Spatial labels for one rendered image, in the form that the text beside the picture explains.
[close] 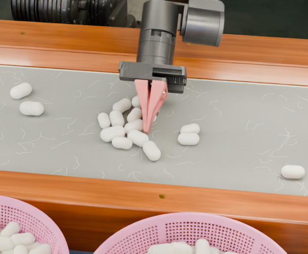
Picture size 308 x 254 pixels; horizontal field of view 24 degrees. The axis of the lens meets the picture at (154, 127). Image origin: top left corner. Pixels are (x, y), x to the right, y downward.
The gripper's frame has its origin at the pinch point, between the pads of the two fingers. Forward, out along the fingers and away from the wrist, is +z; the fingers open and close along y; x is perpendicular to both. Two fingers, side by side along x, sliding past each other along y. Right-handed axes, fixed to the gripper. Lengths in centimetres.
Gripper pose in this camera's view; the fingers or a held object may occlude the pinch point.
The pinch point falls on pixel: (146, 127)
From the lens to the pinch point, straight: 111.4
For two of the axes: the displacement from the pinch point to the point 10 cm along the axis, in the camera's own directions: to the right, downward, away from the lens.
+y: 9.9, 1.0, -0.9
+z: -1.1, 9.7, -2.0
